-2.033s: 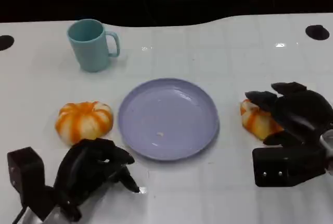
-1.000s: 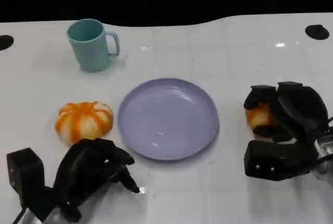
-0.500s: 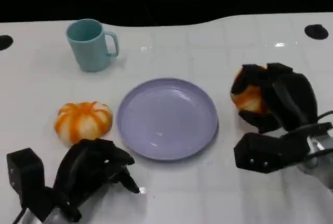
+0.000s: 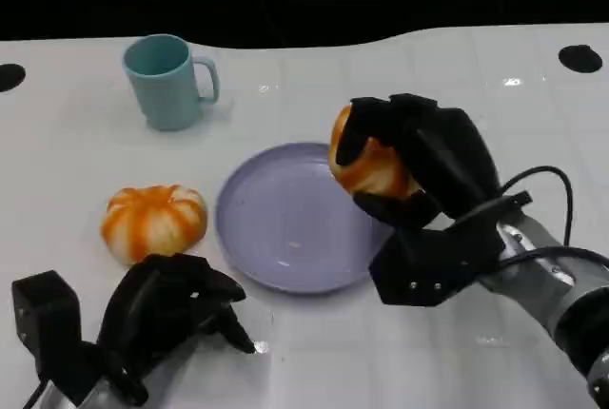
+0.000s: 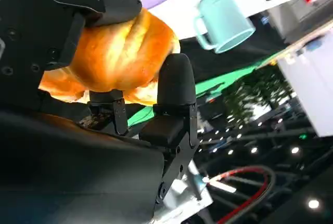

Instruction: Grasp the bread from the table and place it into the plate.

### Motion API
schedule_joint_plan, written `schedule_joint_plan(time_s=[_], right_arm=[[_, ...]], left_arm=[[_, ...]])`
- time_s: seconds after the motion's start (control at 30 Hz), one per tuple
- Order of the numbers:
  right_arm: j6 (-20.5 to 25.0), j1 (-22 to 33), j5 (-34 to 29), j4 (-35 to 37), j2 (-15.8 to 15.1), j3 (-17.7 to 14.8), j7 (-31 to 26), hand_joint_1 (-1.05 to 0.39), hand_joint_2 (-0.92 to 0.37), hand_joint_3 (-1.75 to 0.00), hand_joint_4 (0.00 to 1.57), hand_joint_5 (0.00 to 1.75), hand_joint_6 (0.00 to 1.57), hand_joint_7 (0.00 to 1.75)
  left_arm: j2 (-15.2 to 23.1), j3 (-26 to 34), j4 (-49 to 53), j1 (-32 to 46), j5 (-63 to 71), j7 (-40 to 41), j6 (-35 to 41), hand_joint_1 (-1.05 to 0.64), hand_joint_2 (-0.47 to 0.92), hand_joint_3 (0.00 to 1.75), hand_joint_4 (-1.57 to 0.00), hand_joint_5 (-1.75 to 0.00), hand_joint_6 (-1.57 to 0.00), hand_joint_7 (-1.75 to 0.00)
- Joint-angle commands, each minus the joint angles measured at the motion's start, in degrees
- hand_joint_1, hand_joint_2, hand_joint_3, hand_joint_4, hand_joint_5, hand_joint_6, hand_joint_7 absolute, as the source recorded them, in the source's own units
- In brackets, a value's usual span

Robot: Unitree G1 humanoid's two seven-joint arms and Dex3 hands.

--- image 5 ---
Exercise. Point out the white machine cabinet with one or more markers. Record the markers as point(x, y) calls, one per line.
point(309, 88)

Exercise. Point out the white metal bracket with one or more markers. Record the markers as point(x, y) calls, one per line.
point(182, 195)

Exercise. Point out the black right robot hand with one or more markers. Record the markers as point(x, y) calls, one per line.
point(78, 172)

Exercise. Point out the green leafy plant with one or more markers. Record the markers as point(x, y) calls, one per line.
point(257, 93)

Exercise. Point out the pale green mug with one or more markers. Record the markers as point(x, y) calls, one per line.
point(223, 18)

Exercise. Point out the grey metal case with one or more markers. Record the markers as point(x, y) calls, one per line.
point(299, 15)

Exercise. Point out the orange toy bread roll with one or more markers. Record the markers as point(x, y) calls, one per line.
point(122, 57)

